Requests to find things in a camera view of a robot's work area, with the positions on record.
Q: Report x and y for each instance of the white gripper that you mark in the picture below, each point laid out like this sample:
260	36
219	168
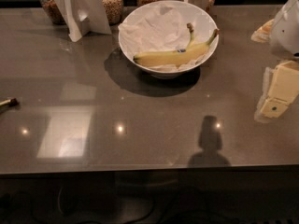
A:
286	32

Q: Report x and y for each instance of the yellow banana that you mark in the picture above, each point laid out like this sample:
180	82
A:
177	57

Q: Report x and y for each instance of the white ceramic bowl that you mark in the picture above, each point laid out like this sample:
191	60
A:
205	22

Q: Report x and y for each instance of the white paper napkin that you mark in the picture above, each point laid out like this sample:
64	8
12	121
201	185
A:
155	31

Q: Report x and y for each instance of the glass jar of grains middle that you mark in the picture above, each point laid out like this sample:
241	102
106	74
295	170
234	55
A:
113	9

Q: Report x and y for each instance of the white folded paper stand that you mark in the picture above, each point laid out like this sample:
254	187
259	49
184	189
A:
84	16

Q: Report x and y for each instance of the glass jar of grains left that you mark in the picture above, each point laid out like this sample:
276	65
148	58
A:
52	11

